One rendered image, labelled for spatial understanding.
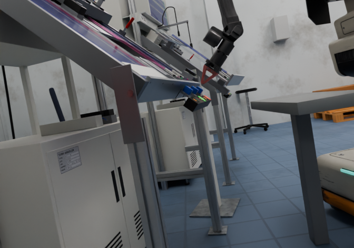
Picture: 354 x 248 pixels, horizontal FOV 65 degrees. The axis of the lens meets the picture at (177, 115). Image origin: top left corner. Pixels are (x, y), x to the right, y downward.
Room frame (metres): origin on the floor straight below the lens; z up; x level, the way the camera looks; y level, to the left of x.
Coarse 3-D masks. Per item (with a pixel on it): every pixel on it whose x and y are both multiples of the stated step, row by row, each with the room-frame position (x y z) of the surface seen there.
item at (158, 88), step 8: (152, 80) 0.67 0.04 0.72; (160, 80) 0.73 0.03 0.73; (168, 80) 0.79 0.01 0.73; (176, 80) 0.89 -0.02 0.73; (152, 88) 0.71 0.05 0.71; (160, 88) 0.77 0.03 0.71; (168, 88) 0.85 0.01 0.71; (176, 88) 0.94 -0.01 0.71; (144, 96) 0.69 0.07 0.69; (152, 96) 0.75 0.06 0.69; (160, 96) 0.82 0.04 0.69; (168, 96) 0.91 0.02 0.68; (176, 96) 1.02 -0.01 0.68; (184, 96) 1.15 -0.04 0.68
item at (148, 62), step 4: (144, 60) 1.05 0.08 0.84; (148, 60) 1.14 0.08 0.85; (148, 64) 1.02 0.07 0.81; (152, 64) 1.09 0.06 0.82; (156, 68) 1.04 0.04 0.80; (160, 68) 1.12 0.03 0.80; (160, 72) 1.01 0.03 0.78; (164, 72) 1.09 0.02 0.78; (172, 72) 1.23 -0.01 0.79; (168, 76) 1.01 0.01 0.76; (172, 76) 1.11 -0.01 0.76; (184, 80) 1.22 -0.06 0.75
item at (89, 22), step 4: (84, 20) 1.11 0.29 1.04; (88, 20) 1.20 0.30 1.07; (88, 24) 1.07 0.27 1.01; (92, 24) 1.14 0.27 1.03; (96, 28) 1.07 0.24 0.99; (100, 28) 1.16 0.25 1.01; (100, 32) 1.07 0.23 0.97; (104, 32) 1.13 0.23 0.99; (108, 32) 1.18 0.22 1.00; (108, 36) 1.14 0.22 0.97; (112, 36) 1.17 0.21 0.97; (116, 40) 1.21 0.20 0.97; (124, 40) 1.28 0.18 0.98
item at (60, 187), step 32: (96, 128) 0.99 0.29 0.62; (0, 160) 0.76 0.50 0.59; (32, 160) 0.73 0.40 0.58; (64, 160) 0.80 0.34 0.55; (96, 160) 0.95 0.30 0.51; (128, 160) 1.17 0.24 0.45; (0, 192) 0.77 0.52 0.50; (32, 192) 0.74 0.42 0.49; (64, 192) 0.77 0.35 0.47; (96, 192) 0.92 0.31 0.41; (128, 192) 1.12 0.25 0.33; (0, 224) 0.77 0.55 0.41; (32, 224) 0.74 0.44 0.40; (64, 224) 0.75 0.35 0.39; (96, 224) 0.88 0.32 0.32; (128, 224) 1.08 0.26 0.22
